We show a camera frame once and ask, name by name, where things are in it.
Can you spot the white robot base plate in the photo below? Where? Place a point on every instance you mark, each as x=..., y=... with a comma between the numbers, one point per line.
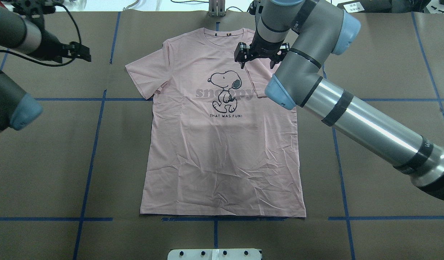
x=216, y=254

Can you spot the pink Snoopy t-shirt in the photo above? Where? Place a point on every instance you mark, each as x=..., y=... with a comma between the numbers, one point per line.
x=219, y=146

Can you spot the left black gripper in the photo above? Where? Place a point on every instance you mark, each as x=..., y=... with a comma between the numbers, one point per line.
x=49, y=48

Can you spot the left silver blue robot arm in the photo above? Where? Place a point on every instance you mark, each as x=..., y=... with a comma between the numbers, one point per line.
x=24, y=34

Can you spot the black device on desk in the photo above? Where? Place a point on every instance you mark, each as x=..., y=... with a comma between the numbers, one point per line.
x=391, y=6

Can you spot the aluminium frame post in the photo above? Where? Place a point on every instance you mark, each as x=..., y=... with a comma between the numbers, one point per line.
x=217, y=8

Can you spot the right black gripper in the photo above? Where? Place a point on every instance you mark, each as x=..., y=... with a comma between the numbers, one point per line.
x=241, y=54

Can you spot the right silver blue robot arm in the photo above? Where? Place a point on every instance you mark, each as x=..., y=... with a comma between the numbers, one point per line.
x=299, y=35

